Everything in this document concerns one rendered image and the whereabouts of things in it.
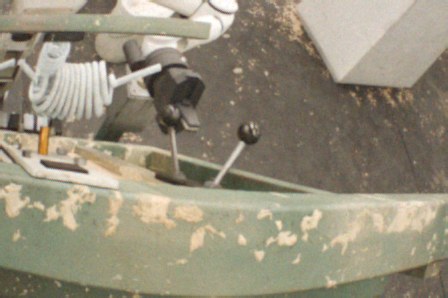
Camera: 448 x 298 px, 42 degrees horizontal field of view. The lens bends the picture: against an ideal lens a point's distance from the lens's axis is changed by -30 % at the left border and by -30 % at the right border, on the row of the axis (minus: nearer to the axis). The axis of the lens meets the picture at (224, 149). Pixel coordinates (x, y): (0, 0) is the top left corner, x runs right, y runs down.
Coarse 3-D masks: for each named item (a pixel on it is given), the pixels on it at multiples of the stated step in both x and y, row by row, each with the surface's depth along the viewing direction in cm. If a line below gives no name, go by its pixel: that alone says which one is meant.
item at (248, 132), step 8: (240, 128) 124; (248, 128) 124; (256, 128) 124; (240, 136) 124; (248, 136) 124; (256, 136) 124; (240, 144) 125; (248, 144) 125; (232, 160) 124; (224, 168) 124; (216, 176) 124; (224, 176) 124; (208, 184) 123; (216, 184) 122
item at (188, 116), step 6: (180, 102) 134; (186, 102) 134; (180, 108) 133; (186, 108) 134; (192, 108) 135; (186, 114) 132; (192, 114) 133; (186, 120) 131; (192, 120) 131; (186, 126) 131; (192, 126) 131; (198, 126) 131
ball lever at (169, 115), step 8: (160, 112) 131; (168, 112) 130; (176, 112) 130; (160, 120) 131; (168, 120) 130; (176, 120) 131; (168, 128) 132; (176, 152) 133; (176, 160) 133; (176, 168) 133; (176, 176) 132; (184, 176) 133
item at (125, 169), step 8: (80, 152) 177; (88, 152) 171; (96, 152) 170; (96, 160) 164; (104, 160) 159; (112, 160) 157; (120, 160) 160; (112, 168) 154; (120, 168) 150; (128, 168) 147; (136, 168) 149; (128, 176) 146; (136, 176) 143; (144, 176) 139; (152, 176) 139; (160, 184) 133; (168, 184) 131
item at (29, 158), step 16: (64, 32) 63; (80, 32) 64; (48, 48) 66; (64, 48) 68; (48, 64) 67; (48, 80) 69; (48, 128) 70; (0, 144) 112; (16, 144) 70; (48, 144) 70; (0, 160) 89; (16, 160) 65; (32, 160) 62; (64, 160) 69; (80, 160) 67; (48, 176) 57; (64, 176) 58; (80, 176) 59; (96, 176) 61
